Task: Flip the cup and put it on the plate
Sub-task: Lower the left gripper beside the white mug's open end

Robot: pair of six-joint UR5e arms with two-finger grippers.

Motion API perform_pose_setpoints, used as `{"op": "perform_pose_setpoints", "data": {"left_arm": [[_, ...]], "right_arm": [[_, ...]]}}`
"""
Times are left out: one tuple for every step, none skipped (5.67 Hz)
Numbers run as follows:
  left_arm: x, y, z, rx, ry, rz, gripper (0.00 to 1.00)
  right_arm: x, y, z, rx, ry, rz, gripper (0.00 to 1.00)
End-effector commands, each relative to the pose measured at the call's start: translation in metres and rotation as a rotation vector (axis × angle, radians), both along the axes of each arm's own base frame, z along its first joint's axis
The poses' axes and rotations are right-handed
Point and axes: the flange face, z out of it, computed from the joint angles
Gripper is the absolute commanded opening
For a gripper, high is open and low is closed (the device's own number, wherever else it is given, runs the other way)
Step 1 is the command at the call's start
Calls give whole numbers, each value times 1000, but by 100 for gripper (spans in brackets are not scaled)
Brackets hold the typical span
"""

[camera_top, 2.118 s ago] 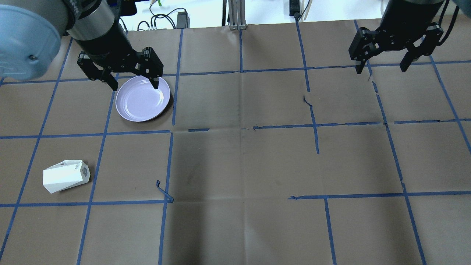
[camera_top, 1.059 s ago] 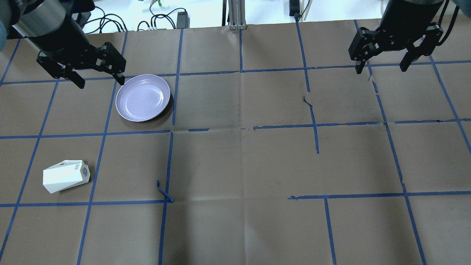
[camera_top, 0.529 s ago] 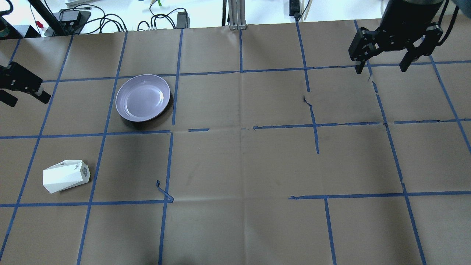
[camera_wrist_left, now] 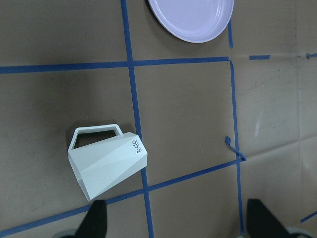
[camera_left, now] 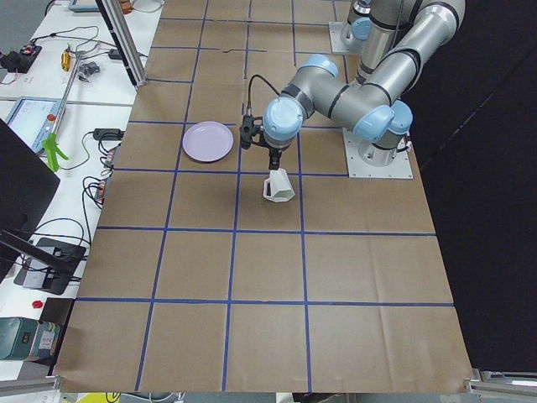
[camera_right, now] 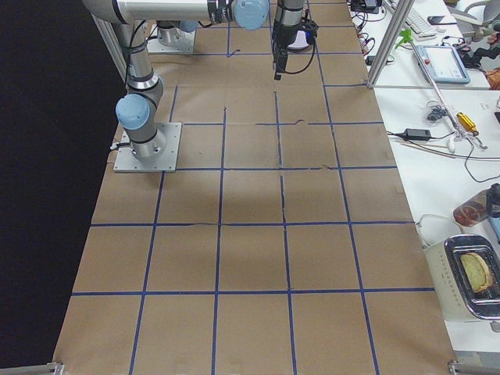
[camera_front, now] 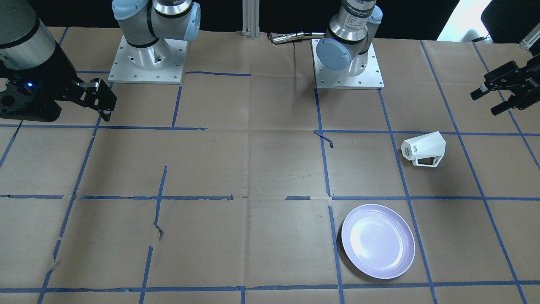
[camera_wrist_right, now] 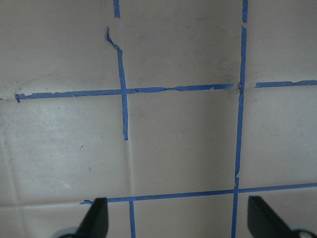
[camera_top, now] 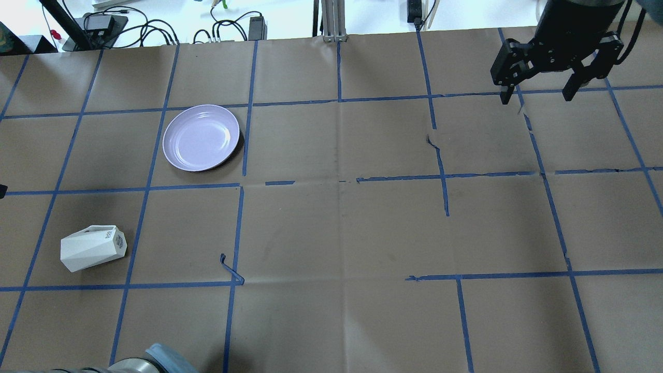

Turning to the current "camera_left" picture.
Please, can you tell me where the black monitor stand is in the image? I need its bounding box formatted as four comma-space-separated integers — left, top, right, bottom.
13, 238, 86, 296

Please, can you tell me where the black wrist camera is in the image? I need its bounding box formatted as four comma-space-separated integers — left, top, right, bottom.
239, 114, 269, 149

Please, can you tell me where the green handled grabber stick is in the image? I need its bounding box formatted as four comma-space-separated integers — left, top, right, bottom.
42, 52, 81, 172

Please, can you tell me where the black monitor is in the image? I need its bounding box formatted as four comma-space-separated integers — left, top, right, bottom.
0, 118, 62, 283

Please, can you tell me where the lilac plate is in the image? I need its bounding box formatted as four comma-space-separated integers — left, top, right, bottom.
182, 121, 234, 163

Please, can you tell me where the white faceted cup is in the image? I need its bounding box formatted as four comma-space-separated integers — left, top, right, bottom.
263, 168, 295, 202

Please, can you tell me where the blue teach pendant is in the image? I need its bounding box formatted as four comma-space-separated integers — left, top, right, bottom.
6, 97, 60, 154

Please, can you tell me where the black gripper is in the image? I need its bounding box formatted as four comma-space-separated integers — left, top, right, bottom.
265, 142, 290, 170

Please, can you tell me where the yellow tool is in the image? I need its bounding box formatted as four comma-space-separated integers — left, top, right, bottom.
60, 50, 71, 71

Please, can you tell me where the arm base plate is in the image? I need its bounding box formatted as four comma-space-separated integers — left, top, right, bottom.
342, 128, 414, 180
328, 22, 363, 55

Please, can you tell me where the brown paper table cover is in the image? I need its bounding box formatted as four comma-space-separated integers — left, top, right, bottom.
55, 1, 471, 394

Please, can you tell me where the black power adapter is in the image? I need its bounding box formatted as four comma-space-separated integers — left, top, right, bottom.
92, 128, 124, 141

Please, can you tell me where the green box device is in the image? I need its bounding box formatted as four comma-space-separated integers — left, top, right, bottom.
1, 317, 61, 361

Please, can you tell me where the aluminium frame post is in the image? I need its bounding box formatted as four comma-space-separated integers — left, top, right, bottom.
96, 0, 147, 87

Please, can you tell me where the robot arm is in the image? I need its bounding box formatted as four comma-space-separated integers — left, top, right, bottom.
262, 1, 466, 170
341, 0, 372, 55

